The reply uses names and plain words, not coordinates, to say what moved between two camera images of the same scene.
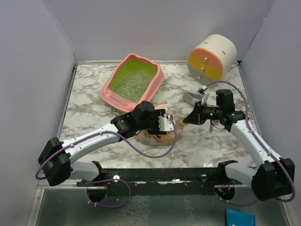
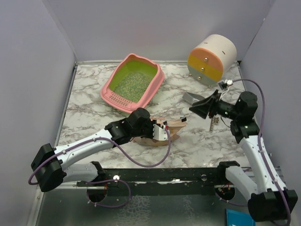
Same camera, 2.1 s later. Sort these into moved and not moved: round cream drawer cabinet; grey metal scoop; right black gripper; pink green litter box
Moved: right black gripper
Not moved: grey metal scoop; round cream drawer cabinet; pink green litter box
